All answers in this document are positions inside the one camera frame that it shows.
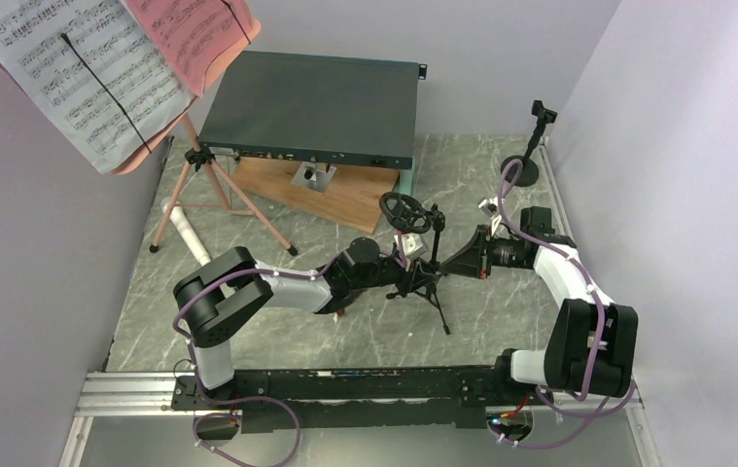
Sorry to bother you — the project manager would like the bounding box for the metal bracket under unit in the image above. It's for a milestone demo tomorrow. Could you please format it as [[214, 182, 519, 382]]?
[[292, 162, 336, 193]]

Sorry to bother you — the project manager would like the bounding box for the black tripod mic stand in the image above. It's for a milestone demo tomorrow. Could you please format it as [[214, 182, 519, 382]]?
[[379, 192, 451, 336]]

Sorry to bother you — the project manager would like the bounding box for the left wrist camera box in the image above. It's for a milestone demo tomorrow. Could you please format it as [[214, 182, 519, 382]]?
[[394, 233, 428, 261]]

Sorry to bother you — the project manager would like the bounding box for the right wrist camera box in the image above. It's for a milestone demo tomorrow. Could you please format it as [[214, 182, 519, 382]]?
[[477, 197, 502, 225]]

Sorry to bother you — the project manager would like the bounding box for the pink sheet music page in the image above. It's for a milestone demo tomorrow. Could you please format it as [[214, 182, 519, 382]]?
[[123, 0, 262, 96]]

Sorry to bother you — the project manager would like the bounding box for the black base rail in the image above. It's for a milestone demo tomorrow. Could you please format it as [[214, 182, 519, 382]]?
[[171, 363, 533, 434]]

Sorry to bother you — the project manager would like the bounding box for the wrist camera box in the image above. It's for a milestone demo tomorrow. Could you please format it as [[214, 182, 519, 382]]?
[[394, 233, 428, 261], [477, 197, 502, 225]]

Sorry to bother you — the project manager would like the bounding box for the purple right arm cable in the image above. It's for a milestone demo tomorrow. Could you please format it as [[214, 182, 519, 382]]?
[[489, 158, 638, 451]]

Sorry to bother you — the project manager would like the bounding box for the black round-base mic stand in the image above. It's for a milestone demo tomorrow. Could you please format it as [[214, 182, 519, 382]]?
[[500, 99, 558, 188]]

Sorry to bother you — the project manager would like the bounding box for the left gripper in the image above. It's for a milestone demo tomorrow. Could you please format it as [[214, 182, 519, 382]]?
[[352, 255, 439, 298]]

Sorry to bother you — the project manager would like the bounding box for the white sheet music page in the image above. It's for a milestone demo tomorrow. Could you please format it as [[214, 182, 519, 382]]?
[[0, 1, 194, 173]]

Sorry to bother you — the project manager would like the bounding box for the dark rack audio unit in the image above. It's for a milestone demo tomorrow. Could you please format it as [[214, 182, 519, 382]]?
[[199, 51, 428, 170]]

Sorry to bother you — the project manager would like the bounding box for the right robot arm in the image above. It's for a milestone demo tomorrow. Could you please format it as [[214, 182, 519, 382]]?
[[440, 206, 638, 404]]

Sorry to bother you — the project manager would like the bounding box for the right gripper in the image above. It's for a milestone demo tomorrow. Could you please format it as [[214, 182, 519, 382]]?
[[439, 225, 528, 280]]

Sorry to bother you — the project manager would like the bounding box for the wooden board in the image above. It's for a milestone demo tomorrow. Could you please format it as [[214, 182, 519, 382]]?
[[231, 158, 399, 234]]

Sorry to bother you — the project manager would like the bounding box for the white microphone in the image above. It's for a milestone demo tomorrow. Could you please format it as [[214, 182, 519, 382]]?
[[167, 205, 211, 266]]

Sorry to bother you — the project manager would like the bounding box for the green microphone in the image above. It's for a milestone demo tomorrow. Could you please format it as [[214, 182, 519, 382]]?
[[405, 159, 417, 196]]

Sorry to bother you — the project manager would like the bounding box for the pink music stand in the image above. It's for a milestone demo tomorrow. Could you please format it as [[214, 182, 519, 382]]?
[[0, 0, 300, 257]]

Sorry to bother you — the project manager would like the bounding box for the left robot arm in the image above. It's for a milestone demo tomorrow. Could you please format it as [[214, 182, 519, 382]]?
[[173, 237, 441, 409]]

